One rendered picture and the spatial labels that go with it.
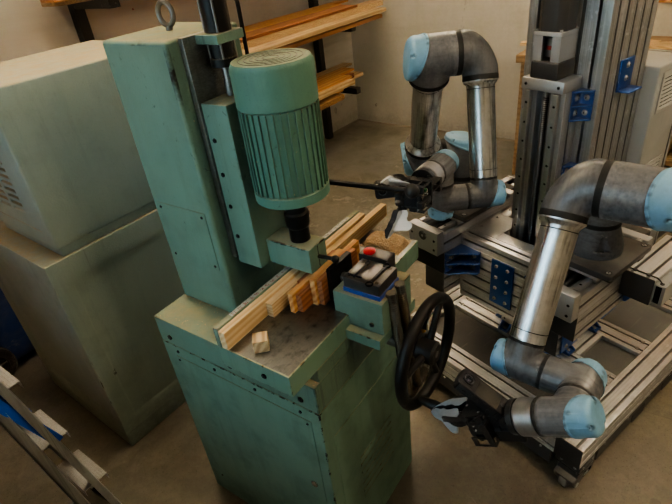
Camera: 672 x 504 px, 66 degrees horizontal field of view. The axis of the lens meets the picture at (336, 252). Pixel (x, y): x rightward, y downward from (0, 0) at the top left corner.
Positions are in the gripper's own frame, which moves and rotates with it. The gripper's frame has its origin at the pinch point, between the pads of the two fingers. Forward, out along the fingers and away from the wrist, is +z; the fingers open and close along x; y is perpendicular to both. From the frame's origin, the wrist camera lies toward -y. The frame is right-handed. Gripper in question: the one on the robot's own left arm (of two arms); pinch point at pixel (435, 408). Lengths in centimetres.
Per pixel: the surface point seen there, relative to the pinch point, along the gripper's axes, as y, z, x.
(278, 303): -36.4, 24.2, -4.0
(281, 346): -30.0, 18.6, -13.3
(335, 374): -15.3, 18.4, -5.1
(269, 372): -28.1, 17.4, -20.1
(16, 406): -46, 84, -50
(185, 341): -36, 59, -13
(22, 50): -182, 200, 67
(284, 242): -48, 22, 6
